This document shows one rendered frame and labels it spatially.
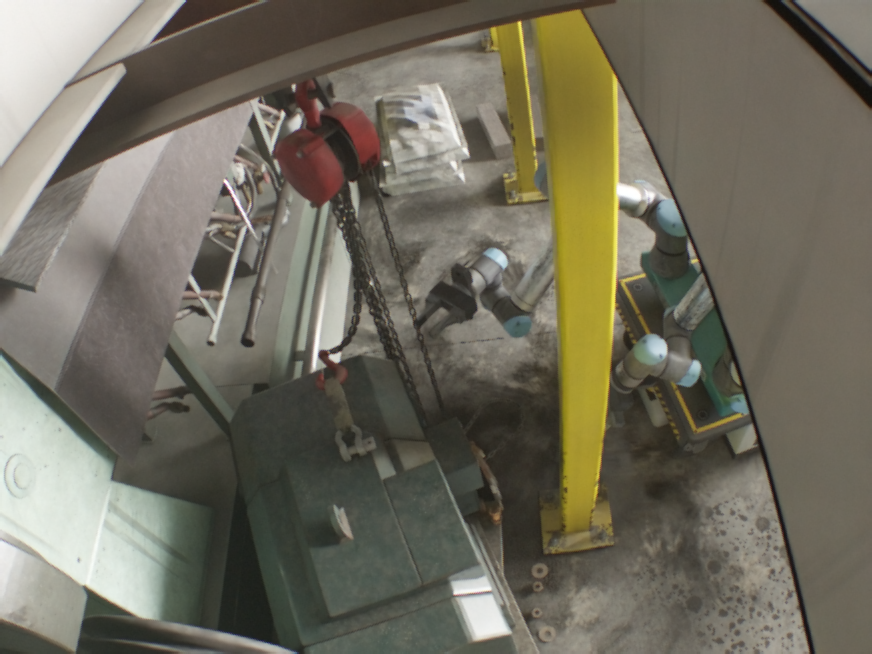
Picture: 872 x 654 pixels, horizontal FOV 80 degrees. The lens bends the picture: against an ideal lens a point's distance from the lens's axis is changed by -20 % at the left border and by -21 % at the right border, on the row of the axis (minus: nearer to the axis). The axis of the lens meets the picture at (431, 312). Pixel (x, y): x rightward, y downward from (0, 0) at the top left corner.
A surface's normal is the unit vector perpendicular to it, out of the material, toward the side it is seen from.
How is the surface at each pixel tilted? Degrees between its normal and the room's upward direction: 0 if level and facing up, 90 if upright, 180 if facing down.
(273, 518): 0
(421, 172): 65
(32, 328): 78
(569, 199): 90
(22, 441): 90
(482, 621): 45
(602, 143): 90
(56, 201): 31
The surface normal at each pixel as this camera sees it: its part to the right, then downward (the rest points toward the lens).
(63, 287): 0.93, -0.25
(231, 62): 0.26, 0.70
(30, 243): 0.35, -0.61
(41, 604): 0.99, -0.09
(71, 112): -0.18, -0.65
